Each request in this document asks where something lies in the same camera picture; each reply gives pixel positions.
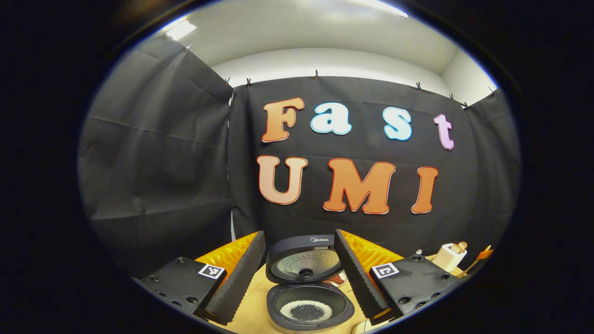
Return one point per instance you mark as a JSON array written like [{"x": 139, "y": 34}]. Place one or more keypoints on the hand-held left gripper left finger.
[{"x": 241, "y": 278}]

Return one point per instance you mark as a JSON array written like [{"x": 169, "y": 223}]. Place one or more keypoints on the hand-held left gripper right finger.
[{"x": 355, "y": 278}]

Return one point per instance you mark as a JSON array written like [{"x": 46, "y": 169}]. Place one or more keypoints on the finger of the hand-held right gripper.
[{"x": 485, "y": 253}]

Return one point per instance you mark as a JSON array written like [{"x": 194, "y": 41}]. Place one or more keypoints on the wooden spoon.
[{"x": 471, "y": 268}]

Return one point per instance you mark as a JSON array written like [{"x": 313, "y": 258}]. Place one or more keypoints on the white square rice dish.
[{"x": 362, "y": 327}]

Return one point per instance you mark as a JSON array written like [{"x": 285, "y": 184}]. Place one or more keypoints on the white rice grains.
[{"x": 306, "y": 311}]

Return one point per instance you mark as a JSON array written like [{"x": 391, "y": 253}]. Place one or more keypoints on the black rice cooker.
[{"x": 301, "y": 246}]

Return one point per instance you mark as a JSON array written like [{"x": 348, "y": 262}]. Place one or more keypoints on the red meat piece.
[{"x": 337, "y": 279}]

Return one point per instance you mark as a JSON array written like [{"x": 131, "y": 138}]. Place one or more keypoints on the bread slice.
[
  {"x": 462, "y": 245},
  {"x": 456, "y": 249}
]

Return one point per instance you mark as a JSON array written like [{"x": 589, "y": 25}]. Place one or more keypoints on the white toaster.
[{"x": 448, "y": 260}]

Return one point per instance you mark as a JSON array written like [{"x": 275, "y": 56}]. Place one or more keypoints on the black backdrop cloth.
[{"x": 162, "y": 176}]

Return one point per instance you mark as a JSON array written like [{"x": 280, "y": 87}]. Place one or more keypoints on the row of black cloth clips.
[{"x": 316, "y": 74}]

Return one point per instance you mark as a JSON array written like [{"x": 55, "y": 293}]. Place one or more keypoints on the ceiling light panel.
[{"x": 181, "y": 29}]

